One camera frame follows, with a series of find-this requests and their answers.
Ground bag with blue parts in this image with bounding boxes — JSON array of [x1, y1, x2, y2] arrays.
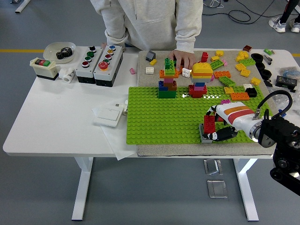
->
[[276, 67, 300, 79]]

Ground long orange brick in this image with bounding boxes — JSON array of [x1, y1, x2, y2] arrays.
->
[[230, 92, 250, 101], [213, 71, 232, 79]]

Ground three-button control box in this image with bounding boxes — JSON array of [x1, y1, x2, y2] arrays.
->
[[75, 45, 104, 84]]

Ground metal floor plate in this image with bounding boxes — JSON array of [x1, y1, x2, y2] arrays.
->
[[206, 179, 228, 199], [203, 158, 224, 176]]

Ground white table leg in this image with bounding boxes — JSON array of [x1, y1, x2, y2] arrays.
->
[[71, 157, 94, 221], [233, 158, 260, 222]]

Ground person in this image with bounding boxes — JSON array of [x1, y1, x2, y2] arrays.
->
[[90, 0, 204, 53], [268, 0, 300, 33]]

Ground clear plastic bag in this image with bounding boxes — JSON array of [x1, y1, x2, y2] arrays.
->
[[268, 88, 300, 113]]

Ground long lime green brick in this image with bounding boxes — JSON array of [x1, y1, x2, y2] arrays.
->
[[218, 76, 237, 87], [209, 59, 225, 70]]

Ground grey brick stack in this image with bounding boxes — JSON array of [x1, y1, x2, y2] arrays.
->
[[198, 123, 214, 144]]

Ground white paper sheet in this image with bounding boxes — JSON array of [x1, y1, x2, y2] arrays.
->
[[91, 100, 138, 161]]

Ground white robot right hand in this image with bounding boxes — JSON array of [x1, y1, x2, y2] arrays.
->
[[202, 102, 258, 142]]

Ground black display device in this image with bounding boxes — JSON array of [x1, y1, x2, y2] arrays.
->
[[275, 75, 298, 91]]

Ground long red brick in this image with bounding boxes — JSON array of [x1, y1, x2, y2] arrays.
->
[[203, 114, 216, 135]]

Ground green studded baseplate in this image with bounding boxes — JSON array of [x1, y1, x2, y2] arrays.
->
[[126, 86, 285, 145]]

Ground black brick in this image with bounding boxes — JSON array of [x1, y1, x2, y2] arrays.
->
[[245, 87, 258, 98]]

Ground red green switch box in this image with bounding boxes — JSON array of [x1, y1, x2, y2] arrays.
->
[[30, 57, 59, 81]]

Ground black gears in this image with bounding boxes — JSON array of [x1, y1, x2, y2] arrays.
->
[[55, 46, 74, 60]]

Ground white printed tube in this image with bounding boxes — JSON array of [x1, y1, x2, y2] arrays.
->
[[121, 99, 129, 116]]

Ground person's left hand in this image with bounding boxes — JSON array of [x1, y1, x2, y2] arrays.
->
[[168, 48, 197, 71]]

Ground white pipe fitting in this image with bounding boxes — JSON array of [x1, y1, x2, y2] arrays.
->
[[58, 67, 76, 83]]

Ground white desk foot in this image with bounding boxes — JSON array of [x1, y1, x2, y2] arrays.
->
[[15, 0, 31, 14]]

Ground control box with emergency stop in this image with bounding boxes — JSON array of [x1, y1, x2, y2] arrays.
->
[[93, 44, 124, 88]]

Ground brick tower with yellow roof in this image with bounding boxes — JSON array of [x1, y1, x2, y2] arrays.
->
[[188, 62, 214, 98]]

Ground white bowl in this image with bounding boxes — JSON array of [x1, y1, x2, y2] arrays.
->
[[43, 41, 77, 64]]

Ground white wall switch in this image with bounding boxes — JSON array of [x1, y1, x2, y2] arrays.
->
[[93, 106, 124, 128]]

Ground metal tool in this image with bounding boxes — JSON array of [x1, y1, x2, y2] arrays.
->
[[262, 53, 273, 66]]

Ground brick tower with green base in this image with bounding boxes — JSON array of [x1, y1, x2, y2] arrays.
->
[[158, 57, 180, 99]]

